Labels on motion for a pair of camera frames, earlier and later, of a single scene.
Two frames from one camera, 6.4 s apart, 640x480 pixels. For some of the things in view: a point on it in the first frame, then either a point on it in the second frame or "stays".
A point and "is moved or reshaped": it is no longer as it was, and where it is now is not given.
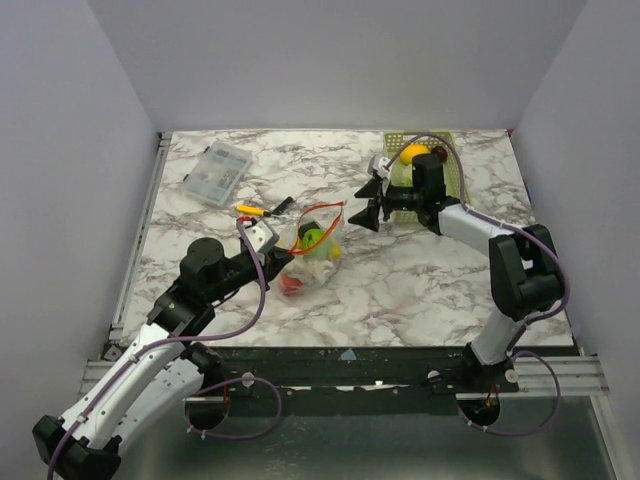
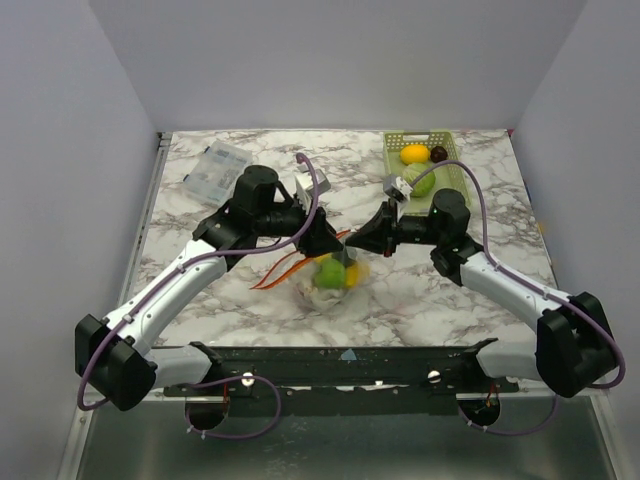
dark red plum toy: [440, 152] stays
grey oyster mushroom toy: [314, 272] → [315, 298]
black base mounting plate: [342, 382] stays
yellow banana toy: [336, 251] is moved or reshaped
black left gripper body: [241, 271] → [287, 221]
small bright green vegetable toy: [311, 237] is moved or reshaped
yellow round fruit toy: [412, 150] stays
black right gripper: [382, 201] → [393, 226]
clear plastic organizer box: [217, 173] stays
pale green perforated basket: [402, 174] stays
